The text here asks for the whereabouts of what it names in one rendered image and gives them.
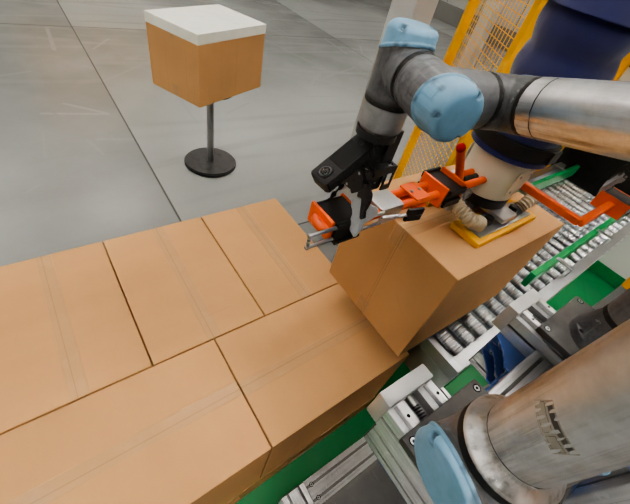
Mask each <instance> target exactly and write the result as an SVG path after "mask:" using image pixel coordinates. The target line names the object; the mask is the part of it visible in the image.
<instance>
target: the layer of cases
mask: <svg viewBox="0 0 630 504"><path fill-rule="evenodd" d="M306 241H307V235H306V233H305V232H304V231H303V230H302V229H301V228H300V226H299V225H298V224H297V223H296V222H295V221H294V219H293V218H292V217H291V216H290V215H289V214H288V212H287V211H286V210H285V209H284V208H283V207H282V205H281V204H280V203H279V202H278V201H277V200H276V198H274V199H270V200H266V201H262V202H258V203H254V204H250V205H246V206H242V207H238V208H234V209H230V210H226V211H222V212H218V213H214V214H210V215H206V216H202V217H201V218H200V217H198V218H194V219H190V220H186V221H182V222H178V223H174V224H170V225H166V226H162V227H158V228H154V229H150V230H146V231H142V232H138V233H134V234H130V235H126V236H122V237H118V238H114V239H110V240H106V241H103V243H104V246H105V248H104V246H103V243H102V242H98V243H94V244H90V245H86V246H82V247H78V248H74V249H70V250H65V251H61V252H57V253H53V254H49V255H45V256H41V257H37V258H33V259H29V260H25V261H21V262H17V263H13V264H9V265H5V266H1V267H0V504H226V503H227V502H229V501H230V500H231V499H233V498H234V497H235V496H237V495H238V494H240V493H241V492H242V491H244V490H245V489H247V488H248V487H249V486H251V485H252V484H254V483H255V482H256V481H258V480H259V478H262V477H263V476H265V475H266V474H267V473H269V472H270V471H272V470H273V469H274V468H276V467H277V466H278V465H280V464H281V463H283V462H284V461H285V460H287V459H288V458H290V457H291V456H292V455H294V454H295V453H296V452H298V451H299V450H301V449H302V448H303V447H305V446H306V445H308V444H309V443H310V442H312V441H313V440H314V439H316V438H317V437H319V436H320V435H321V434H323V433H324V432H326V431H327V430H328V429H330V428H331V427H332V426H334V425H335V424H337V423H338V422H339V421H341V420H342V419H344V418H345V417H346V416H348V415H349V414H351V413H352V412H353V411H355V410H356V409H357V408H359V407H360V406H362V405H363V404H364V403H366V402H367V401H369V400H370V399H371V398H373V397H374V396H375V395H376V394H377V393H378V392H379V390H380V389H381V388H382V387H383V386H384V384H385V383H386V382H387V381H388V379H389V378H390V377H391V376H392V375H393V373H394V372H395V371H396V370H397V369H398V367H399V366H400V365H401V364H402V363H403V361H404V360H405V359H406V358H407V357H408V355H409V353H408V352H407V351H406V352H405V353H403V354H402V355H400V356H397V355H396V354H395V352H394V351H393V350H392V349H391V348H390V346H389V345H388V344H387V343H386V341H385V340H384V339H383V338H382V336H381V335H380V334H379V333H378V331H377V330H376V329H375V328H374V326H373V325H372V324H371V323H370V321H369V320H368V319H367V318H366V317H365V315H364V314H363V313H362V312H361V310H360V309H359V308H358V307H357V305H356V304H355V303H354V302H353V300H352V299H351V298H350V297H349V295H348V294H347V293H346V292H345V290H344V289H343V288H342V287H341V286H340V284H339V283H338V282H337V281H336V279H335V278H334V277H333V276H332V274H331V273H330V272H329V271H330V268H331V265H332V264H331V262H330V261H329V260H328V259H327V258H326V257H325V255H324V254H323V253H322V252H321V251H320V250H319V248H318V247H317V246H316V247H313V248H310V249H308V250H305V249H304V246H305V245H306ZM105 249H106V251H105ZM106 252H107V253H106Z"/></svg>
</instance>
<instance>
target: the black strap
mask: <svg viewBox="0 0 630 504"><path fill-rule="evenodd" d="M474 131H475V133H476V135H477V136H478V137H479V138H480V139H481V140H482V141H483V142H484V143H485V144H487V145H488V146H489V147H491V148H492V149H494V150H496V151H498V152H500V153H501V154H503V155H506V156H508V157H510V158H513V159H515V160H518V161H521V162H525V163H530V164H537V165H546V166H547V165H550V164H553V163H555V162H556V161H557V160H558V158H559V157H560V156H561V155H562V153H563V151H561V149H562V146H561V145H559V146H558V147H557V148H555V149H541V148H537V147H533V146H529V145H526V144H523V143H521V142H518V141H516V140H513V139H511V138H509V137H507V136H505V135H503V134H501V133H499V132H498V131H491V130H474Z"/></svg>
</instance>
